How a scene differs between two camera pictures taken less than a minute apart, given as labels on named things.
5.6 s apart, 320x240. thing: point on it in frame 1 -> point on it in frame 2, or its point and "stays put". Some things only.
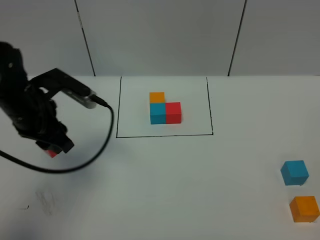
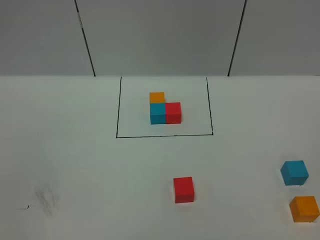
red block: [51, 153] -> [184, 190]
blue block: [294, 172] stays put
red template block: [173, 110] stays put
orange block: [304, 209] stays put
